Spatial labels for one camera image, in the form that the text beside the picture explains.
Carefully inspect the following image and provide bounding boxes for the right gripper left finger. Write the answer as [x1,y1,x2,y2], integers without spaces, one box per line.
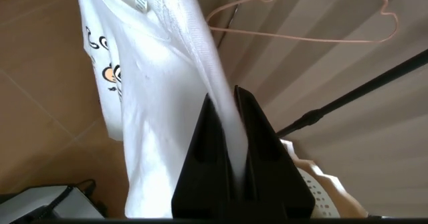
[171,94,237,218]

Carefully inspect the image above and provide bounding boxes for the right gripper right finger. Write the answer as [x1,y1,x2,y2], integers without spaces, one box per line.
[234,85,316,218]

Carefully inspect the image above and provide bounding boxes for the white printed t-shirt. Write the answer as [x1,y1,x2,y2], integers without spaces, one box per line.
[75,0,250,219]

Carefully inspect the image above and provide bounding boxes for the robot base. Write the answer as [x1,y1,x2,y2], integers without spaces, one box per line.
[0,185,105,220]

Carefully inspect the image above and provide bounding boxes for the white laundry basket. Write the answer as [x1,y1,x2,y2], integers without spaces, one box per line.
[297,166,342,218]

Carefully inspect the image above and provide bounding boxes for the black clothes rack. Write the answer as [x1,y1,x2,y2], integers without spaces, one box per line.
[276,48,428,138]

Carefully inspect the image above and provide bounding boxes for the pink clothes hanger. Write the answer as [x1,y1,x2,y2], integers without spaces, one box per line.
[205,0,401,44]

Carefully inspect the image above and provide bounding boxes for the beige curtain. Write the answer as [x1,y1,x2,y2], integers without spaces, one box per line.
[193,0,428,218]

